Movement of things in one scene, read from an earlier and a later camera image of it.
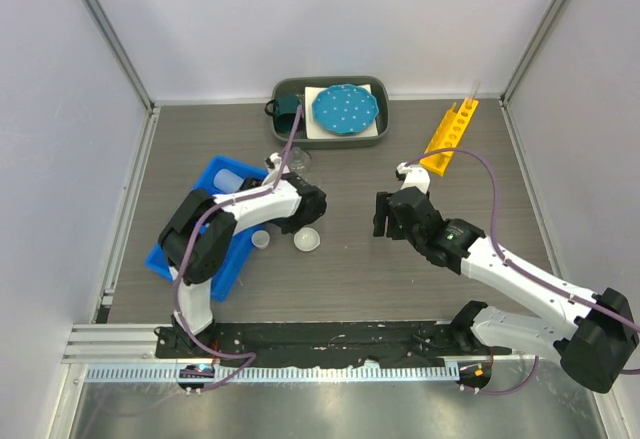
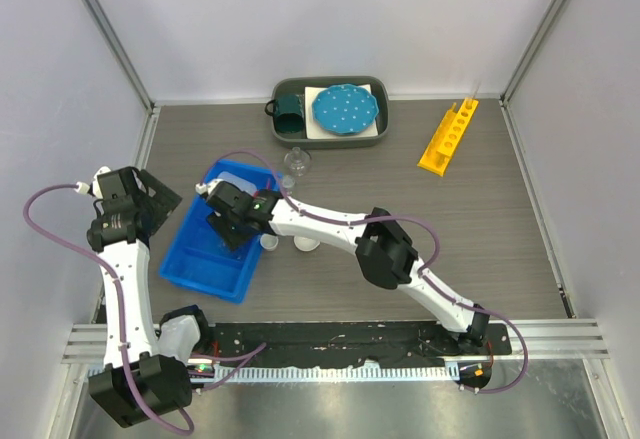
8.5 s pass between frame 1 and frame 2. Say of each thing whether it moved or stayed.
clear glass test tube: stayed
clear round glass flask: stayed
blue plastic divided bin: moved
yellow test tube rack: stayed
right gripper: moved
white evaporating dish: stayed
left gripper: moved
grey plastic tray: stayed
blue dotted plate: stayed
